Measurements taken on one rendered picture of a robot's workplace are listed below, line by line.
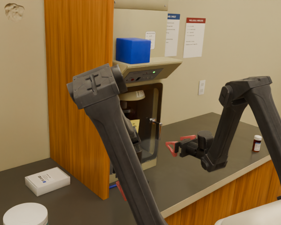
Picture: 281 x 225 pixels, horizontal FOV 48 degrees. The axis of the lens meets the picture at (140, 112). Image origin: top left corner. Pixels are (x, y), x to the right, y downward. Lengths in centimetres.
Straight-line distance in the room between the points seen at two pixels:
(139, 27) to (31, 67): 57
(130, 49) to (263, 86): 52
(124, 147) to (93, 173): 84
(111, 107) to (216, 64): 210
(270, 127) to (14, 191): 106
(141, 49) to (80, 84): 68
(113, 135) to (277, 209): 32
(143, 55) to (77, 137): 48
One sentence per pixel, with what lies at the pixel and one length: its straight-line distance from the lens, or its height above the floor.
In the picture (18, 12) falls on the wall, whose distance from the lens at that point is 156.
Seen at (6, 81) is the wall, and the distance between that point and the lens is 157.
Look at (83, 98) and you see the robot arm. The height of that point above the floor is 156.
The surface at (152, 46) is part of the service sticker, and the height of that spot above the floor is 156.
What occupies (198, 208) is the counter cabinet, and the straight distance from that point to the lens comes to 160.
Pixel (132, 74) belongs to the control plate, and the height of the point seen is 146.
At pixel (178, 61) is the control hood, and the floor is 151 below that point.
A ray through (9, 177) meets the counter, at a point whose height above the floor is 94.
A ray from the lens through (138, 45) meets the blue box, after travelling 122.
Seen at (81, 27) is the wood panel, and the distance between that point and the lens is 128.
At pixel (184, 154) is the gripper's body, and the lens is 136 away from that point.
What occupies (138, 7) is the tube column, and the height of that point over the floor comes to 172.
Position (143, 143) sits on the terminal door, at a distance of 152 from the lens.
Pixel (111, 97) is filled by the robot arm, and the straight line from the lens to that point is 54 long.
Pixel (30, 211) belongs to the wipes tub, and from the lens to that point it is 109.
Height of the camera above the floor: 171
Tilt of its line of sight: 18 degrees down
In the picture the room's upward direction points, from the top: 3 degrees clockwise
